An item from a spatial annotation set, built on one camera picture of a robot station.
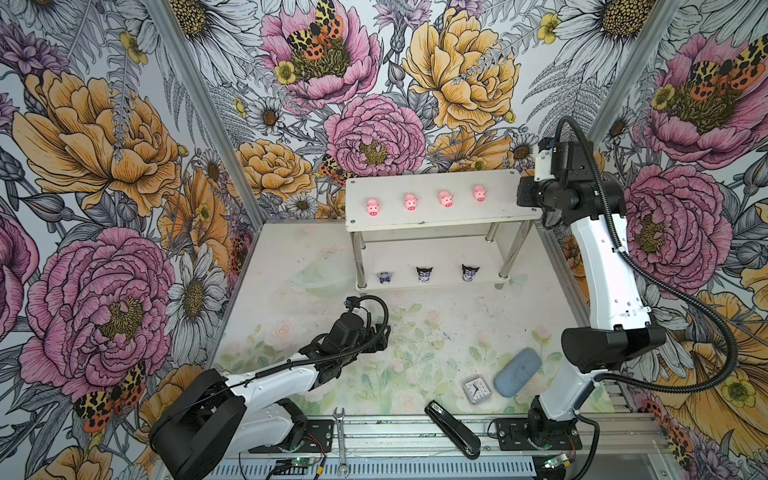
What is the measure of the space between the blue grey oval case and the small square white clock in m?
0.03

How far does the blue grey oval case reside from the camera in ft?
2.67

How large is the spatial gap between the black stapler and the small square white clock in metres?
0.07

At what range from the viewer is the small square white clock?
80cm

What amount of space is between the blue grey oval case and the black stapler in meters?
0.15

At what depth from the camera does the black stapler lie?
2.31 ft

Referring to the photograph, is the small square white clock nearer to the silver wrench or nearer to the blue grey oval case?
the blue grey oval case
